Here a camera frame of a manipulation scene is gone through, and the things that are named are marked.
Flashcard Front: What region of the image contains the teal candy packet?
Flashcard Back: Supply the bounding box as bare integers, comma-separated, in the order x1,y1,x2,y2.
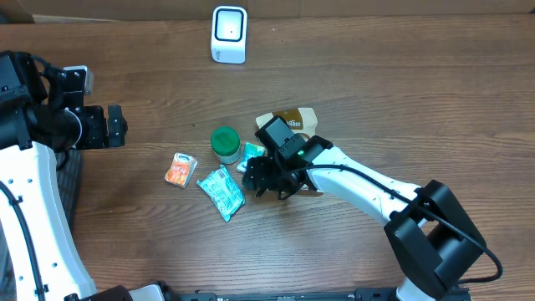
236,142,266,173

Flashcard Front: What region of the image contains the mint green wipes packet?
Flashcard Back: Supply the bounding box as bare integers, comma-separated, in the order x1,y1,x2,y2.
196,165,246,222

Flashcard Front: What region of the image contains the green lid jar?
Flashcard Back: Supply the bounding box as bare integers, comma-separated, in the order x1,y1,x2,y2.
211,126,241,164

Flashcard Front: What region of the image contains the brown snack bag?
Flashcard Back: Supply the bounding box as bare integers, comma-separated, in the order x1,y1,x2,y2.
255,107,325,197

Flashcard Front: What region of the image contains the orange tissue packet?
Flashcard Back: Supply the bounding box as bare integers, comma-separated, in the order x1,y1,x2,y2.
164,152,198,188

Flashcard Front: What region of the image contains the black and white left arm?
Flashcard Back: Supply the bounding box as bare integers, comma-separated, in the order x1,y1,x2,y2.
1,51,172,301

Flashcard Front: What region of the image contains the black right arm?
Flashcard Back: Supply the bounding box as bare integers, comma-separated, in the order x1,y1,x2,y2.
242,115,487,300

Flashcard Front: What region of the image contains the white barcode scanner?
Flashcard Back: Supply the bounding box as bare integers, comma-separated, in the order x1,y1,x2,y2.
211,5,248,64

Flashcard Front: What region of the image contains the grey mesh basket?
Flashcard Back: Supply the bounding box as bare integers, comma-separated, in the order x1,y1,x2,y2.
55,149,83,230

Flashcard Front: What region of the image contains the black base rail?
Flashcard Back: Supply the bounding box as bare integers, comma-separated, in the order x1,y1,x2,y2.
163,288,398,301

